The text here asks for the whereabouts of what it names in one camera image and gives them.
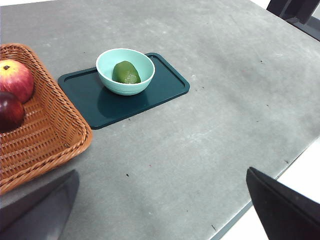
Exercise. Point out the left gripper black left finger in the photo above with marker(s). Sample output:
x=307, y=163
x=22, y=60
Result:
x=37, y=212

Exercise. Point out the brown wicker basket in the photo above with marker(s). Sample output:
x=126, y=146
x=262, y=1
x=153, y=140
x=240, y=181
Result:
x=50, y=130

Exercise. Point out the teal ceramic bowl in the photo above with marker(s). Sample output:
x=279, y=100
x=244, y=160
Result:
x=107, y=75

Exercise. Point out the black metal frame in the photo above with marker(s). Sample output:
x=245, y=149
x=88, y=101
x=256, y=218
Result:
x=295, y=12

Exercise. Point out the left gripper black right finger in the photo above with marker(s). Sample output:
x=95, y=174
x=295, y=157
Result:
x=287, y=212

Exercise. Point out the red yellow apple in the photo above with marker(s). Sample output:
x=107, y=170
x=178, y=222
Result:
x=15, y=80

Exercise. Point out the dark rectangular tray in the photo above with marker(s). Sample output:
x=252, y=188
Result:
x=125, y=107

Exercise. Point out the dark red plum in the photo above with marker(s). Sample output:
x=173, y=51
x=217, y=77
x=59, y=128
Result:
x=10, y=112

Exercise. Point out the green avocado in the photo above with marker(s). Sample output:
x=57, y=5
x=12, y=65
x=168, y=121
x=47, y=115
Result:
x=126, y=72

